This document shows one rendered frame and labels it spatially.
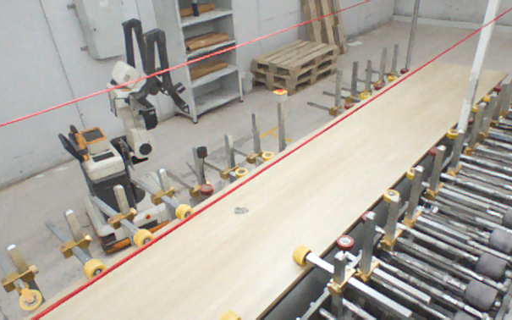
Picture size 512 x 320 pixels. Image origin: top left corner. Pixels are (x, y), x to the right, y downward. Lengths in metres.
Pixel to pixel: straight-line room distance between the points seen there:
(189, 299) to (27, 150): 3.35
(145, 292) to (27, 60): 3.20
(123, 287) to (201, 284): 0.34
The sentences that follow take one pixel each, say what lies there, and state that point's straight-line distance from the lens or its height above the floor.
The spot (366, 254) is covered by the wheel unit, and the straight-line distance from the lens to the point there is 1.81.
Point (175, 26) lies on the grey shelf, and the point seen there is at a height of 1.23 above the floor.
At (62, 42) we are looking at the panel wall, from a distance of 4.65.
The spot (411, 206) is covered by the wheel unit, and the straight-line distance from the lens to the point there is 2.16.
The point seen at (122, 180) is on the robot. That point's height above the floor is 0.62.
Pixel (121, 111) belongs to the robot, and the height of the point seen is 1.07.
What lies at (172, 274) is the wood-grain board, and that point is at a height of 0.90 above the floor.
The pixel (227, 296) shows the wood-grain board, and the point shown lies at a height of 0.90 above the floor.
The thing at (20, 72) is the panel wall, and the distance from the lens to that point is 4.55.
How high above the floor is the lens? 2.22
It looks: 32 degrees down
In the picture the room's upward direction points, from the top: 4 degrees counter-clockwise
